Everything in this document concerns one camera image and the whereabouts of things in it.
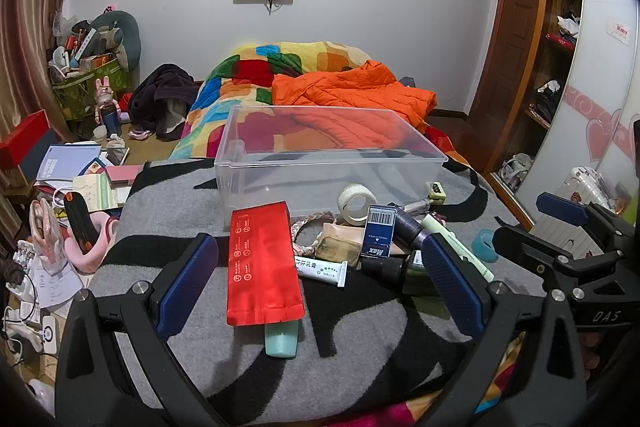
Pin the white tape roll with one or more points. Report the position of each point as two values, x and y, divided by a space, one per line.
352 202

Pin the purple cosmetic bottle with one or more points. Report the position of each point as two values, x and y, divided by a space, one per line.
410 229

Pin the silver pen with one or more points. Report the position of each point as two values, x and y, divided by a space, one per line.
415 206

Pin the clear plastic storage box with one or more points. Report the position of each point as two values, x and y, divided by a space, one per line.
260 177

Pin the black orange tool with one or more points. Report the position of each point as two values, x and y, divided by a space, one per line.
80 222

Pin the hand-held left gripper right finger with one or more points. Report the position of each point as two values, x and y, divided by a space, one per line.
450 287

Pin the pink rabbit toy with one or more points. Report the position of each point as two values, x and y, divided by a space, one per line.
105 94

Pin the white sliding wardrobe door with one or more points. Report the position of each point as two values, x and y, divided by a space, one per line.
600 72

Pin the red packet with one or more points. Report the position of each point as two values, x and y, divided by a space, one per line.
262 262

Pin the pink flat box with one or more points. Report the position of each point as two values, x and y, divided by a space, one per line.
122 174

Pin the blue water bottle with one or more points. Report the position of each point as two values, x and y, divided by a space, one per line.
111 121

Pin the colourful patchwork blanket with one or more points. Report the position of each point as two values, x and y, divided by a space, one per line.
220 97

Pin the teal tape roll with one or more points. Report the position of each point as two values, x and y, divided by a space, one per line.
485 247

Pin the grey black patterned blanket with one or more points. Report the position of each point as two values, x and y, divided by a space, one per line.
175 207

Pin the small green dotted item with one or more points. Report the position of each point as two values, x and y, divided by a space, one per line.
436 189

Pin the green patterned bag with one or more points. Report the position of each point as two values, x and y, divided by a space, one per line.
75 99

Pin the small blue cardboard box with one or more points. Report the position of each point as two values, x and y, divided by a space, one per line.
378 232

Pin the dark clothes pile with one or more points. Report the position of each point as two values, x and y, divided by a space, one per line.
160 92

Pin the cream green book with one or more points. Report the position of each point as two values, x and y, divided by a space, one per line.
97 192

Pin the pale green tube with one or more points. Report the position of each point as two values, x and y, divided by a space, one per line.
462 247

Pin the orange puffer jacket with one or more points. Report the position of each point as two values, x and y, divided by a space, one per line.
350 92

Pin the wooden wardrobe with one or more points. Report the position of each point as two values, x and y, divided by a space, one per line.
547 57

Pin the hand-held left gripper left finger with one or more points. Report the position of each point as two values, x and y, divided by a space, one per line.
190 282

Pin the grey neck pillow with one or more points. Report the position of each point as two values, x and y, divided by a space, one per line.
131 37

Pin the dark green labelled bottle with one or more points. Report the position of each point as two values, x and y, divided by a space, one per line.
382 268

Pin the white cream tube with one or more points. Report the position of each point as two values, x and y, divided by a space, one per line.
322 272

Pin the brown wooden door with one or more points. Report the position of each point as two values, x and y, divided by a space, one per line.
515 32

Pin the pink transparent bag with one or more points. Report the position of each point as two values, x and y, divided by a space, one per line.
47 232

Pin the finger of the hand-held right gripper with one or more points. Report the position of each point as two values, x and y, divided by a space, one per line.
520 242
562 207

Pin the white charger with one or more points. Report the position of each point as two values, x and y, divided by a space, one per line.
49 332

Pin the white bag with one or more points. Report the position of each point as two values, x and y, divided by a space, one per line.
517 169

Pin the pink curved massager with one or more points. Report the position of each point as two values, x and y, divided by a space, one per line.
97 252

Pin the white paper sheets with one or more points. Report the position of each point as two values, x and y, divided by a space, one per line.
55 287

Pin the red box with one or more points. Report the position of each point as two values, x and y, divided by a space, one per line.
25 139

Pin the striped curtain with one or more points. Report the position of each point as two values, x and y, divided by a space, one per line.
30 32

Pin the person's right hand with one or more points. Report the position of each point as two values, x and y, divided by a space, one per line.
590 354

